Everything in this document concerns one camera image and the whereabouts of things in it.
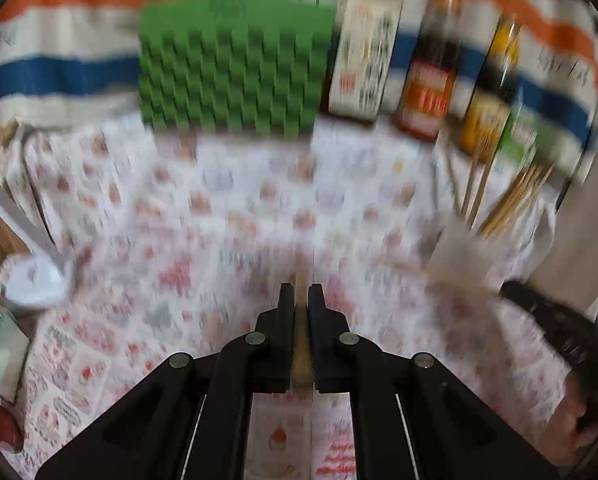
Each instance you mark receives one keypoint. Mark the clear cooking wine bottle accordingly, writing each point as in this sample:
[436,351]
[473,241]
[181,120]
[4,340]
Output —
[364,70]

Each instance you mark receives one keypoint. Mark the striped cloth backdrop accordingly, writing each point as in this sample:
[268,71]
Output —
[54,70]

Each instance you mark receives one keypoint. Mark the green checkered box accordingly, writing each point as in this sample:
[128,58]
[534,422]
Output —
[229,70]

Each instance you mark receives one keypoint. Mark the white bear print cloth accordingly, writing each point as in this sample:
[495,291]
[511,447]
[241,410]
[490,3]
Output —
[229,185]

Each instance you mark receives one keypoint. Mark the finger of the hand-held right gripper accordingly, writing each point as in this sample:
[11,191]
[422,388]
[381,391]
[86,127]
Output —
[524,300]

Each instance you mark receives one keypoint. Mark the white rod frame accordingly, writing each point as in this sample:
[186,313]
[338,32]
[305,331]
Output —
[14,210]

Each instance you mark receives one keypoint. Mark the yellow label oyster sauce bottle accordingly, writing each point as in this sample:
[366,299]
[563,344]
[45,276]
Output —
[489,110]

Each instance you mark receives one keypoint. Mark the translucent plastic cup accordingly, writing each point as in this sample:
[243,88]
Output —
[461,260]

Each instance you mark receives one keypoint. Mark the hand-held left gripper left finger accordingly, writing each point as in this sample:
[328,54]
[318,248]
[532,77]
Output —
[288,340]

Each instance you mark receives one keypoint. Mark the person's right hand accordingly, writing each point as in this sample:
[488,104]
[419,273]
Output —
[569,420]

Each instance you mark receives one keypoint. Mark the dark red object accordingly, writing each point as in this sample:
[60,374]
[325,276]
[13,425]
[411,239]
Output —
[4,427]

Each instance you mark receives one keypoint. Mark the pink print cloth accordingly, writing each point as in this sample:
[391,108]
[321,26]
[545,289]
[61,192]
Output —
[154,310]

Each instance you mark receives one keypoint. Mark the bunch of bamboo chopsticks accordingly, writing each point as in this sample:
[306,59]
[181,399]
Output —
[509,205]

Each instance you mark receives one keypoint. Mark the white round tub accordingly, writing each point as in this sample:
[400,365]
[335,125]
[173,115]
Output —
[34,285]

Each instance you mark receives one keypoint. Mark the red cap sesame oil bottle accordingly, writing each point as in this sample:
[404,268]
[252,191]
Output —
[429,90]

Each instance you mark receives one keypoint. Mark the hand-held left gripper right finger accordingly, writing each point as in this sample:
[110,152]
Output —
[315,340]

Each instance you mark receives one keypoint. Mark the green milk drink carton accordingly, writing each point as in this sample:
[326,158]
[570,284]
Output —
[521,135]

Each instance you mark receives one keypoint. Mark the tan bamboo chopstick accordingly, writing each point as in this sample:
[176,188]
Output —
[301,360]

